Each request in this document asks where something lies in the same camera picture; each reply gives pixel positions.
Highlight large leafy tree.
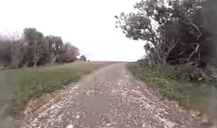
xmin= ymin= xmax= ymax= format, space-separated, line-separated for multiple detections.
xmin=114 ymin=0 xmax=217 ymax=68

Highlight grey gravel path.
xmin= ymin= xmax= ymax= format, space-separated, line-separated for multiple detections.
xmin=16 ymin=61 xmax=210 ymax=128

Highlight row of trees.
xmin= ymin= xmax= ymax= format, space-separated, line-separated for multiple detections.
xmin=0 ymin=27 xmax=88 ymax=70

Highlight grass verge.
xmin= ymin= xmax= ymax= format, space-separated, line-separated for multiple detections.
xmin=125 ymin=62 xmax=217 ymax=128

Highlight green grass field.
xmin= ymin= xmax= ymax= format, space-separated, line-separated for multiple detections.
xmin=0 ymin=60 xmax=118 ymax=128

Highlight low green bushes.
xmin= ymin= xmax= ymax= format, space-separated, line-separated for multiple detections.
xmin=136 ymin=58 xmax=217 ymax=84

